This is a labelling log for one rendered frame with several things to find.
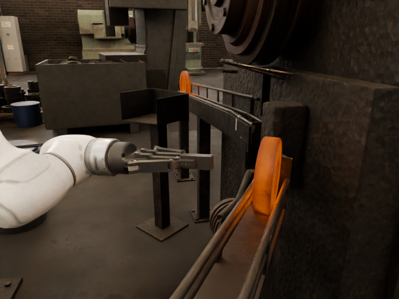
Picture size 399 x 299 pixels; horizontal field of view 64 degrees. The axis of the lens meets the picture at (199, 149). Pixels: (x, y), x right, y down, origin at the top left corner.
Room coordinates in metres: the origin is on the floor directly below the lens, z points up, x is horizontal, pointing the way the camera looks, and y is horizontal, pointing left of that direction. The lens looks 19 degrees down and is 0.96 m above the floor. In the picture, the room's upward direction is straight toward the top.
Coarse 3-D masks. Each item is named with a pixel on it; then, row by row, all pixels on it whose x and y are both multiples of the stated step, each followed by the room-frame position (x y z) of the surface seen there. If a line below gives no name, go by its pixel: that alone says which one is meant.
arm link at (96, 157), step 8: (88, 144) 0.70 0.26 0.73; (96, 144) 0.70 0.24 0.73; (104, 144) 0.69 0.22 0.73; (112, 144) 0.70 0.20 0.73; (88, 152) 0.69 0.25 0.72; (96, 152) 0.68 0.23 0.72; (104, 152) 0.67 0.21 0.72; (88, 160) 0.68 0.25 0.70; (96, 160) 0.68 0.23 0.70; (104, 160) 0.67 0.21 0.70; (88, 168) 0.68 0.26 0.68; (96, 168) 0.68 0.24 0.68; (104, 168) 0.67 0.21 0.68
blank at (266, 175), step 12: (264, 144) 0.55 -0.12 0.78; (276, 144) 0.55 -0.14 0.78; (264, 156) 0.53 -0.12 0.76; (276, 156) 0.53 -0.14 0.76; (264, 168) 0.51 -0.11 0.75; (276, 168) 0.60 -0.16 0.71; (264, 180) 0.51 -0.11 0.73; (276, 180) 0.60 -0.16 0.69; (252, 192) 0.51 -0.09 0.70; (264, 192) 0.50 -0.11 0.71; (276, 192) 0.60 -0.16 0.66; (252, 204) 0.52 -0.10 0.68; (264, 204) 0.51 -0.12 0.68
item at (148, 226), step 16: (128, 96) 1.56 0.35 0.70; (144, 96) 1.63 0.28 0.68; (160, 96) 1.63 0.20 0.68; (176, 96) 1.44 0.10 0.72; (128, 112) 1.55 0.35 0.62; (144, 112) 1.63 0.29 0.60; (160, 112) 1.37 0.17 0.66; (176, 112) 1.44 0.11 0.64; (160, 128) 1.47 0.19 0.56; (160, 144) 1.47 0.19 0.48; (160, 176) 1.46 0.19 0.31; (160, 192) 1.46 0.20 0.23; (160, 208) 1.46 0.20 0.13; (144, 224) 1.50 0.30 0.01; (160, 224) 1.46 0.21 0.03; (176, 224) 1.50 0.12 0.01; (160, 240) 1.36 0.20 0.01
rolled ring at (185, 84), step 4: (184, 72) 2.09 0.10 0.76; (188, 72) 2.10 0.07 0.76; (180, 76) 2.17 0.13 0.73; (184, 76) 2.08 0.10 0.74; (188, 76) 2.07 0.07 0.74; (180, 80) 2.18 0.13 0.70; (184, 80) 2.18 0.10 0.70; (188, 80) 2.05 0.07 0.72; (180, 84) 2.18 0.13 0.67; (184, 84) 2.19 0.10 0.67; (188, 84) 2.04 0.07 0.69; (180, 88) 2.18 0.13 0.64; (184, 88) 2.18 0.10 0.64; (188, 88) 2.04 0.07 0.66; (184, 92) 2.16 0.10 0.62; (188, 92) 2.05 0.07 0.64
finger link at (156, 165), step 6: (132, 162) 0.63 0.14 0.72; (138, 162) 0.62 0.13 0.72; (144, 162) 0.62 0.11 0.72; (150, 162) 0.62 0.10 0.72; (156, 162) 0.62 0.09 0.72; (162, 162) 0.62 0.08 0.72; (168, 162) 0.61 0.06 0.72; (144, 168) 0.62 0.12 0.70; (150, 168) 0.62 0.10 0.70; (156, 168) 0.62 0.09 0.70; (162, 168) 0.62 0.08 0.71; (168, 168) 0.62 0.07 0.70
